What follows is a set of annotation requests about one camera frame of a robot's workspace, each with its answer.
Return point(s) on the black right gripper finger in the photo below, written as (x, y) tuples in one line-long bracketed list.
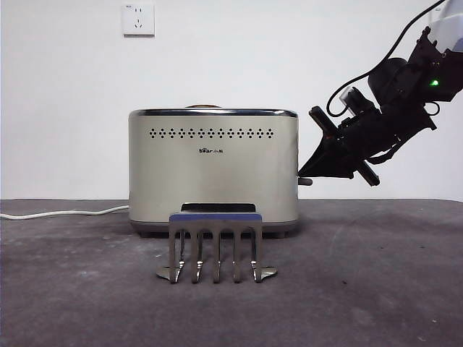
[(327, 153), (336, 170)]

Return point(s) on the grey toaster lever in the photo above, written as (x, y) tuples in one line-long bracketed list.
[(306, 181)]

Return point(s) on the brown speckled bread slice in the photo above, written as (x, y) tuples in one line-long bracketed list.
[(202, 106)]

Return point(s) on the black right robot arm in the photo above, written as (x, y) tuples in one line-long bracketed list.
[(419, 72)]

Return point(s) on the silver beige toaster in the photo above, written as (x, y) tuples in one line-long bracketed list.
[(213, 180)]

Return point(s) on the shiny metal toast rack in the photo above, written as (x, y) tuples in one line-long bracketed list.
[(213, 219)]

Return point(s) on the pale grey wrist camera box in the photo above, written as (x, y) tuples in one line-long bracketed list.
[(347, 95)]

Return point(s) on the white wall socket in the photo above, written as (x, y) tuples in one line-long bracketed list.
[(138, 21)]

